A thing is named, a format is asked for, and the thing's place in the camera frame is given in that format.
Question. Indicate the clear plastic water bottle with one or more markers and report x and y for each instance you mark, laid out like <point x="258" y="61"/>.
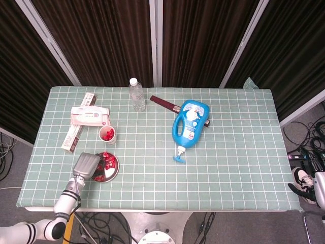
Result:
<point x="137" y="99"/>

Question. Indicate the green checked tablecloth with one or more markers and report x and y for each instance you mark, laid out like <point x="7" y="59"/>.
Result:
<point x="203" y="183"/>

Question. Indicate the blue pump detergent bottle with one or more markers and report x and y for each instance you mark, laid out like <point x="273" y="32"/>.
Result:
<point x="190" y="122"/>

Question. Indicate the metal bowl of candies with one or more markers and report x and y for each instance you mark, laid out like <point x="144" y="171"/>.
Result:
<point x="113" y="172"/>

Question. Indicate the long dark red box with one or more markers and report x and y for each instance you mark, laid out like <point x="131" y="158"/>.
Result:
<point x="163" y="103"/>

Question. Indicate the dark ribbed partition panel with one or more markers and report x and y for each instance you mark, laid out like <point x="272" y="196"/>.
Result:
<point x="101" y="43"/>
<point x="200" y="43"/>
<point x="23" y="76"/>
<point x="287" y="56"/>

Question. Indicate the grey metal tube frame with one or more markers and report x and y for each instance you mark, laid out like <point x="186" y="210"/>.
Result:
<point x="306" y="226"/>

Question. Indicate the pink white wet wipes pack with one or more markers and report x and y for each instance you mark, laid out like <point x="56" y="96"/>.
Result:
<point x="89" y="116"/>

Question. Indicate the white paper cup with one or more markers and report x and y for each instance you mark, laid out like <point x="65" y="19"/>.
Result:
<point x="113" y="141"/>

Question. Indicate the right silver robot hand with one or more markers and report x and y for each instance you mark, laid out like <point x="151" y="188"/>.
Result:
<point x="320" y="188"/>

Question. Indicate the long white cardboard box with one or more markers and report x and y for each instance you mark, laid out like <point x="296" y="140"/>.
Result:
<point x="72" y="138"/>

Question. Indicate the black white sneaker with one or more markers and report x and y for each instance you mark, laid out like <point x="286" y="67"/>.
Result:
<point x="302" y="176"/>

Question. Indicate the black power strip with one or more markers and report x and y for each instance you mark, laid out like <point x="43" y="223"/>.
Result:
<point x="294" y="156"/>

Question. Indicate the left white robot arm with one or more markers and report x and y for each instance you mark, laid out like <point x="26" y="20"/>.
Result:
<point x="64" y="203"/>

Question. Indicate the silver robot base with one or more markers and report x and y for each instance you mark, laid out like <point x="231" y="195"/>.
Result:
<point x="156" y="228"/>

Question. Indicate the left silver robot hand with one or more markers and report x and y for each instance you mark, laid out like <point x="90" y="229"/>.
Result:
<point x="85" y="166"/>

